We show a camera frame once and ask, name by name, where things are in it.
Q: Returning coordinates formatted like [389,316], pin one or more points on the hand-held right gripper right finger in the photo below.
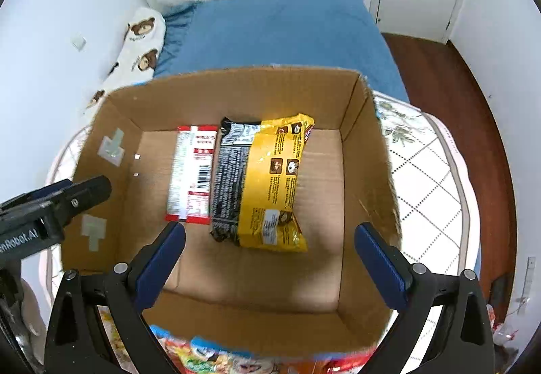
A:
[380,268]

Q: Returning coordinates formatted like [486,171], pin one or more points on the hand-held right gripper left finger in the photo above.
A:
[162,264]

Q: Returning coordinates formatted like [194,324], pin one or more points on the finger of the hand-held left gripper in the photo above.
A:
[82,193]

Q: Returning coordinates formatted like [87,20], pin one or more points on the printed cardboard box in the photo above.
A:
[253,293]

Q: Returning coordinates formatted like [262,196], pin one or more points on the red white snack packet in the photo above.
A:
[192,175]

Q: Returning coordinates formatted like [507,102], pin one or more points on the pile of colourful snack packets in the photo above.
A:
[203,357]

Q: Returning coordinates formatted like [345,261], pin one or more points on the black snack packet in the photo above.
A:
[230,183]

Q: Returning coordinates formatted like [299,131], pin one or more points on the floral quilted mattress cover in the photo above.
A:
[427,171]

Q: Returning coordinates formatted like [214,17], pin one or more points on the yellow snack packet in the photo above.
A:
[274,183]

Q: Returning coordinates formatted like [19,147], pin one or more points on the bear print pillow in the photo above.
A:
[141,44]

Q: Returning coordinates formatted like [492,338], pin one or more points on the blue bed sheet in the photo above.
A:
[274,31]

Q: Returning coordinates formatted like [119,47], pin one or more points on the white wall socket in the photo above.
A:
[79,42]

